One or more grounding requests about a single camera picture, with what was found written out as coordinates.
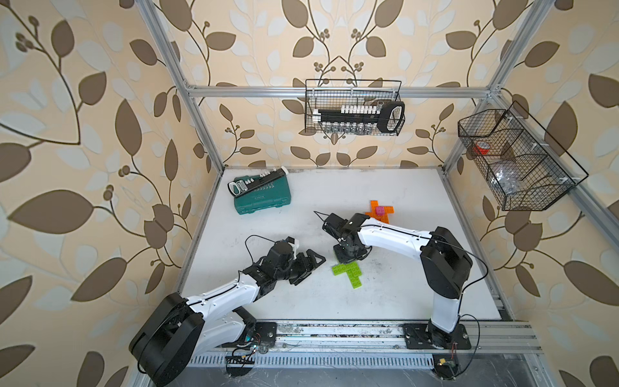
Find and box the black wire basket back wall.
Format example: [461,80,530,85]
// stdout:
[304,78,406,136]

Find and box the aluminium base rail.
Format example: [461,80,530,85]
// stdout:
[171,320,542,376]

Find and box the black bit holder on case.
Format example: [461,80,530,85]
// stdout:
[227,167,289,198]

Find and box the black socket set in basket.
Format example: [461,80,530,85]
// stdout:
[307,101,406,135]

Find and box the green lego brick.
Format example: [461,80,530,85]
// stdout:
[331,264,349,276]
[350,277,362,289]
[347,262,362,283]

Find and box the black wire basket right wall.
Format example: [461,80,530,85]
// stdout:
[458,101,589,211]

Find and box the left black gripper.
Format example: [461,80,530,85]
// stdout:
[272,249,326,283]

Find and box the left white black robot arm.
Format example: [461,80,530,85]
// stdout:
[129,237,326,386]

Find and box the green tool case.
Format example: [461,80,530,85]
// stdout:
[234,177,292,214]

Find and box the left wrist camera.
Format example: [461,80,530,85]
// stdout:
[285,236,300,256]

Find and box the black wire basket wall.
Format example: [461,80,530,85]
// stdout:
[304,78,406,136]
[458,101,589,211]

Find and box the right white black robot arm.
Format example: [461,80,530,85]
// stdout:
[316,212,476,352]

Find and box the clear plastic bag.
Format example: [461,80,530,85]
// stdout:
[489,161,525,196]

